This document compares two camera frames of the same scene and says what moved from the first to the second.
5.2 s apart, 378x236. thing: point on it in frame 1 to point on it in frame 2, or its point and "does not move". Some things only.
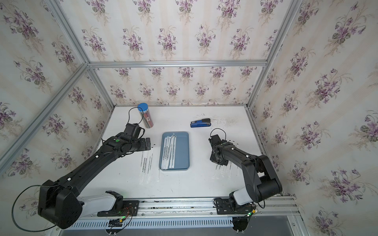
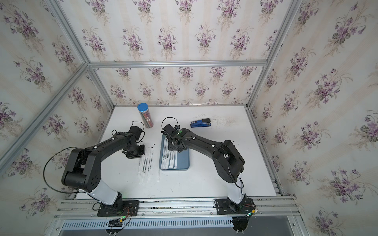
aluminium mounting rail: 280,208 does not move
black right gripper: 212,159 to 170,148
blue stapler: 203,122 does not move
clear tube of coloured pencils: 146,117 does not move
